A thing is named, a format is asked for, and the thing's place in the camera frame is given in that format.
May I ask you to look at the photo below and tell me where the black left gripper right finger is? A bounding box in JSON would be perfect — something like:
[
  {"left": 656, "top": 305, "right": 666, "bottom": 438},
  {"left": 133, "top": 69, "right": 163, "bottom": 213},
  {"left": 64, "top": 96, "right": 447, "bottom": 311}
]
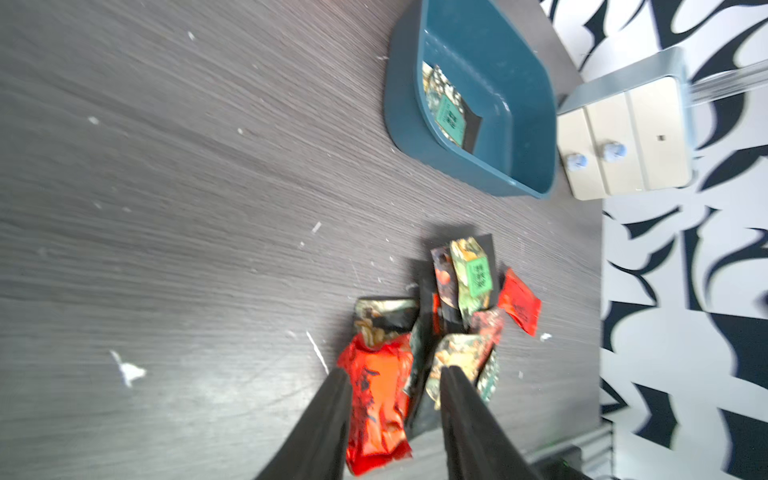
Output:
[{"left": 440, "top": 366, "right": 541, "bottom": 480}]

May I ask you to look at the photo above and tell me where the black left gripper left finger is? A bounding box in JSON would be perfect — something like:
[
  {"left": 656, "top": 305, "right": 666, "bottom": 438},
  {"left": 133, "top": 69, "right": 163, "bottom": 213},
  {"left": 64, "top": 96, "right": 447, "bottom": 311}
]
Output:
[{"left": 256, "top": 367, "right": 353, "bottom": 480}]

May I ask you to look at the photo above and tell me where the red foil tea bag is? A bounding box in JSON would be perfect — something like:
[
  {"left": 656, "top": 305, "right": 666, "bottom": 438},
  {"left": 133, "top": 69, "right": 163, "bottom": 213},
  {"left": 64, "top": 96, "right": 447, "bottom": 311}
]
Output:
[{"left": 337, "top": 334, "right": 413, "bottom": 476}]

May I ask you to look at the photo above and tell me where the yellow label tea bag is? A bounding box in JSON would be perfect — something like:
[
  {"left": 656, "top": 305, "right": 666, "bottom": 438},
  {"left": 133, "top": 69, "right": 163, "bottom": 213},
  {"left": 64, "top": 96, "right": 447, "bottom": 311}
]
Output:
[{"left": 425, "top": 333, "right": 494, "bottom": 410}]

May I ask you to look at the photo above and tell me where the pink label tea bag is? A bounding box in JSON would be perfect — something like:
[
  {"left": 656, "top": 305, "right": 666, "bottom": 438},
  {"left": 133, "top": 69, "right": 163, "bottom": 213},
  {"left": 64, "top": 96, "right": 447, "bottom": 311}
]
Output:
[{"left": 469, "top": 307, "right": 508, "bottom": 345}]

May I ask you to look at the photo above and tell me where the small red tea bag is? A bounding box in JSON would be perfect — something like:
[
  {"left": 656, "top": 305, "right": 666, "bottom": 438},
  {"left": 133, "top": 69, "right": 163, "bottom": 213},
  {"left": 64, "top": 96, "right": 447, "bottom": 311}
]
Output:
[{"left": 497, "top": 268, "right": 542, "bottom": 337}]

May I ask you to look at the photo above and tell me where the green label tea bag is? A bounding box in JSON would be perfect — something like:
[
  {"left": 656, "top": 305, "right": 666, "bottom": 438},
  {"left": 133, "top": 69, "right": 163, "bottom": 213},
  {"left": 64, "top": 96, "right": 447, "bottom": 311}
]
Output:
[{"left": 450, "top": 234, "right": 498, "bottom": 325}]

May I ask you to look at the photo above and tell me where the teal plastic storage box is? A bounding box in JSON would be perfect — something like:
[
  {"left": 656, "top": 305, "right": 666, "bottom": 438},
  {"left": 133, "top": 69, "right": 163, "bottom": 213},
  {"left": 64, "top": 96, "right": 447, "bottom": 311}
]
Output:
[{"left": 383, "top": 1, "right": 557, "bottom": 199}]

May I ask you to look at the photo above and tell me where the lower penguin drawer knob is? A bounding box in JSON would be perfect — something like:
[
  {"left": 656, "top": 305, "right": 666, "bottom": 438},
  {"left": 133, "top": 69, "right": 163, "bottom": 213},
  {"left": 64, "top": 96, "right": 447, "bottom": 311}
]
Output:
[{"left": 565, "top": 153, "right": 589, "bottom": 172}]

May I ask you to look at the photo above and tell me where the penguin drawer knob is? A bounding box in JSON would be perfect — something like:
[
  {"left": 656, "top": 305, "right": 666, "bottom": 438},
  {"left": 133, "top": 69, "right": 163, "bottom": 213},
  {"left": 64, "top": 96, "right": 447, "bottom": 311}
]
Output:
[
  {"left": 565, "top": 153, "right": 589, "bottom": 172},
  {"left": 602, "top": 141, "right": 628, "bottom": 163}
]

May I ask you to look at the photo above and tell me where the upper penguin drawer knob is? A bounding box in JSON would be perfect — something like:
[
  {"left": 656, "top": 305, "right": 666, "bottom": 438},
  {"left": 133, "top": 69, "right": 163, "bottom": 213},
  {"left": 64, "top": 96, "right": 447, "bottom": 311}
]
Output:
[{"left": 602, "top": 141, "right": 628, "bottom": 163}]

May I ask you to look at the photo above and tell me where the cream blue mini drawer cabinet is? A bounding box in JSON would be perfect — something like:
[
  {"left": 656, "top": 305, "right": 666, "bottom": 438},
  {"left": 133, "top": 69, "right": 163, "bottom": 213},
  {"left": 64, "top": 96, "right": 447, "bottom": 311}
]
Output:
[{"left": 557, "top": 47, "right": 695, "bottom": 201}]

